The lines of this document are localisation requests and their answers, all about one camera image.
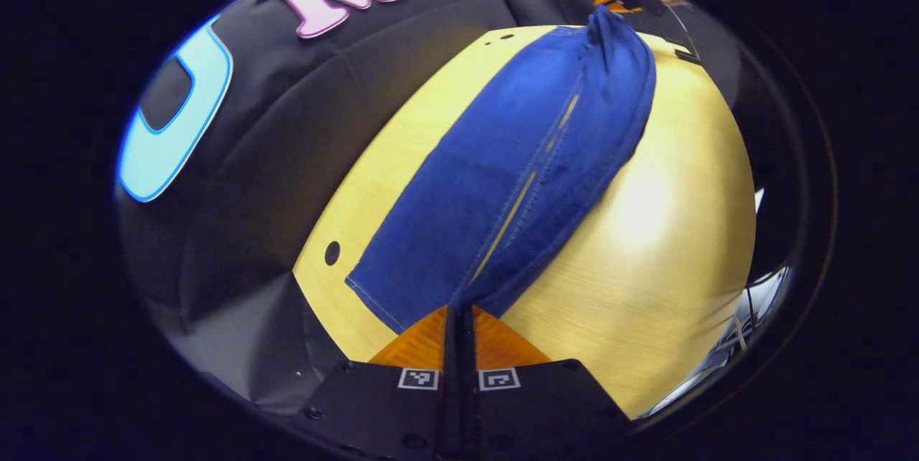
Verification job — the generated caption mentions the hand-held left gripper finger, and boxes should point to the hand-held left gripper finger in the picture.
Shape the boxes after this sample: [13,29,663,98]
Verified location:
[460,305,634,461]
[300,305,461,461]

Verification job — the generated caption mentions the blue denim jeans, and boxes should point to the blue denim jeans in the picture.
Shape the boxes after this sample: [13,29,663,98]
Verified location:
[345,5,658,335]

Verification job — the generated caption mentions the white cable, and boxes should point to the white cable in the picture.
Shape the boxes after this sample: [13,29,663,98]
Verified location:
[729,312,752,355]

